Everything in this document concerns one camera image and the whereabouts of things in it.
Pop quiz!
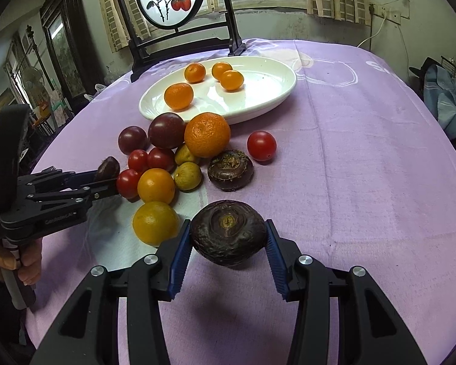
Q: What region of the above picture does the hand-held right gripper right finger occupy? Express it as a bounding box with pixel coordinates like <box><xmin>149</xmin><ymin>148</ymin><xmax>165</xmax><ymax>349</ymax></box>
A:
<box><xmin>265</xmin><ymin>218</ymin><xmax>428</xmax><ymax>365</ymax></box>

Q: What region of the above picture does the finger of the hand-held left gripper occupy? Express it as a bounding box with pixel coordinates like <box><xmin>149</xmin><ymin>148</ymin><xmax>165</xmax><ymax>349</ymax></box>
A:
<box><xmin>17</xmin><ymin>166</ymin><xmax>99</xmax><ymax>189</ymax></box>
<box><xmin>25</xmin><ymin>182</ymin><xmax>119</xmax><ymax>209</ymax></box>

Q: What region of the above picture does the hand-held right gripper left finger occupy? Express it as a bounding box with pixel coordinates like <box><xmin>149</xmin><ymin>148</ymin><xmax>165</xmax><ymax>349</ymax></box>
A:
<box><xmin>29</xmin><ymin>218</ymin><xmax>194</xmax><ymax>365</ymax></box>

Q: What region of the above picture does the smooth yellow-orange orange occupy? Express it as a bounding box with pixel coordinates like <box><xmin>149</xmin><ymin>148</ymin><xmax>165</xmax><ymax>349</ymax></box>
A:
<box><xmin>132</xmin><ymin>201</ymin><xmax>180</xmax><ymax>247</ymax></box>
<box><xmin>137</xmin><ymin>168</ymin><xmax>176</xmax><ymax>204</ymax></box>

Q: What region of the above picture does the red cherry tomato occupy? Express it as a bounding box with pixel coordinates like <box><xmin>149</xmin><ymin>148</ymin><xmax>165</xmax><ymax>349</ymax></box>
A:
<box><xmin>128</xmin><ymin>149</ymin><xmax>150</xmax><ymax>173</ymax></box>
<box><xmin>147</xmin><ymin>147</ymin><xmax>176</xmax><ymax>173</ymax></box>
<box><xmin>247</xmin><ymin>131</ymin><xmax>278</xmax><ymax>162</ymax></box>
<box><xmin>116</xmin><ymin>169</ymin><xmax>142</xmax><ymax>200</ymax></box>

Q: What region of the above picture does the dark brown water chestnut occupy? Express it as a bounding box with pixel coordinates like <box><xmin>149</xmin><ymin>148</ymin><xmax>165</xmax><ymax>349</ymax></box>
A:
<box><xmin>207</xmin><ymin>150</ymin><xmax>254</xmax><ymax>192</ymax></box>
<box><xmin>190</xmin><ymin>200</ymin><xmax>268</xmax><ymax>268</ymax></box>

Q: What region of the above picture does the small dark red plum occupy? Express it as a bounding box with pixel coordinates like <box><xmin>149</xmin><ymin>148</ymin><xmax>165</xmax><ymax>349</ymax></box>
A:
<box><xmin>118</xmin><ymin>126</ymin><xmax>150</xmax><ymax>155</ymax></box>

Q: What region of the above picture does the yellow-green longan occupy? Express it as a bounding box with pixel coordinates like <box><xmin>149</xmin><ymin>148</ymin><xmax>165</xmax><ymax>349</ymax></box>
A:
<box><xmin>174</xmin><ymin>144</ymin><xmax>199</xmax><ymax>166</ymax></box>
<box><xmin>174</xmin><ymin>162</ymin><xmax>203</xmax><ymax>192</ymax></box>

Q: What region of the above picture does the large dark red plum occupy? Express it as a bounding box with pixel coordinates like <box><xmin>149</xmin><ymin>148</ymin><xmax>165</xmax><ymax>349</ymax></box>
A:
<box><xmin>148</xmin><ymin>112</ymin><xmax>186</xmax><ymax>150</ymax></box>

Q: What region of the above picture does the white oval plate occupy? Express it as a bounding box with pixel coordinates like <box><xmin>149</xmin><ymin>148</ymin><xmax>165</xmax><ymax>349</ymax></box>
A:
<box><xmin>139</xmin><ymin>56</ymin><xmax>297</xmax><ymax>125</ymax></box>

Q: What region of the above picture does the person's left hand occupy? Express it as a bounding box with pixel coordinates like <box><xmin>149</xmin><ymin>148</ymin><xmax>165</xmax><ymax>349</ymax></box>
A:
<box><xmin>0</xmin><ymin>238</ymin><xmax>43</xmax><ymax>287</ymax></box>

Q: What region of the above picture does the white plastic bag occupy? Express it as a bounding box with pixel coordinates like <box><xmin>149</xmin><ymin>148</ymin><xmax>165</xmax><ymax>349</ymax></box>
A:
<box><xmin>84</xmin><ymin>84</ymin><xmax>109</xmax><ymax>101</ymax></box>

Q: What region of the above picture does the standing fan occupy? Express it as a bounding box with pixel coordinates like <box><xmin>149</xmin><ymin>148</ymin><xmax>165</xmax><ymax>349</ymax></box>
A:
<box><xmin>21</xmin><ymin>66</ymin><xmax>43</xmax><ymax>99</ymax></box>

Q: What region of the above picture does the purple tablecloth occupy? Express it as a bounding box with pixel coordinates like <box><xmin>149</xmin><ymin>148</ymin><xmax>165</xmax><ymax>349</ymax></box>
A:
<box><xmin>25</xmin><ymin>38</ymin><xmax>456</xmax><ymax>365</ymax></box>

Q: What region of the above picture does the large rough-skinned mandarin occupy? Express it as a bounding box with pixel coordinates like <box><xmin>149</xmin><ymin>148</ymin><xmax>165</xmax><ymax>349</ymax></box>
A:
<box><xmin>184</xmin><ymin>112</ymin><xmax>232</xmax><ymax>159</ymax></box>

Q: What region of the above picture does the dark wooden cabinet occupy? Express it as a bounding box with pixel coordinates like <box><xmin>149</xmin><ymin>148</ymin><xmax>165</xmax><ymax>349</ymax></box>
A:
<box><xmin>40</xmin><ymin>0</ymin><xmax>109</xmax><ymax>103</ymax></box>

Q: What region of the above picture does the small orange kumquat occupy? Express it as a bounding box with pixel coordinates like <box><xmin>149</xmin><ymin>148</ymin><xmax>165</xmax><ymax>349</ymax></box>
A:
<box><xmin>184</xmin><ymin>63</ymin><xmax>206</xmax><ymax>84</ymax></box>
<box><xmin>212</xmin><ymin>61</ymin><xmax>233</xmax><ymax>80</ymax></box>
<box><xmin>219</xmin><ymin>69</ymin><xmax>245</xmax><ymax>92</ymax></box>
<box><xmin>164</xmin><ymin>82</ymin><xmax>195</xmax><ymax>112</ymax></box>

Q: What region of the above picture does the black display stand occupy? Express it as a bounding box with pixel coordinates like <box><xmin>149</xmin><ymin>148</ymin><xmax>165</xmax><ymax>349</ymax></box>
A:
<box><xmin>110</xmin><ymin>0</ymin><xmax>247</xmax><ymax>83</ymax></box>

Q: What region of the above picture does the blue clothes pile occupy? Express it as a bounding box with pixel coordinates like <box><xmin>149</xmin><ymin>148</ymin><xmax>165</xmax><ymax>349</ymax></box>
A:
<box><xmin>425</xmin><ymin>64</ymin><xmax>456</xmax><ymax>139</ymax></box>

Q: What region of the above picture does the black chair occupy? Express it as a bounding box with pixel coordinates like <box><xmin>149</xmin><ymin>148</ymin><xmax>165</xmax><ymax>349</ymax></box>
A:
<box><xmin>408</xmin><ymin>56</ymin><xmax>443</xmax><ymax>96</ymax></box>

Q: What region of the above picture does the white power cable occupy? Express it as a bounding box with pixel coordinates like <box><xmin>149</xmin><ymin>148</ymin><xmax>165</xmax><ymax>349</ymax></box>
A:
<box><xmin>357</xmin><ymin>15</ymin><xmax>388</xmax><ymax>50</ymax></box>

